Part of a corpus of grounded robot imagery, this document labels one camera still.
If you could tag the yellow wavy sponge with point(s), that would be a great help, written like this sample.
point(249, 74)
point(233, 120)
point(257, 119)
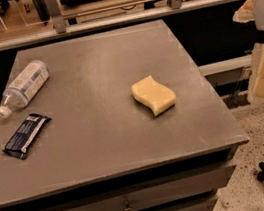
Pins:
point(153, 95)

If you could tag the grey drawer cabinet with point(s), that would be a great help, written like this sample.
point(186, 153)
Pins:
point(104, 151)

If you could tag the clear plastic water bottle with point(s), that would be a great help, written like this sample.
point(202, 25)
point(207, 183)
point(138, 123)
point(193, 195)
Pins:
point(24, 87)

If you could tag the dark blue snack packet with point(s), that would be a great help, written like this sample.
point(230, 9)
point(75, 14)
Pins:
point(25, 135)

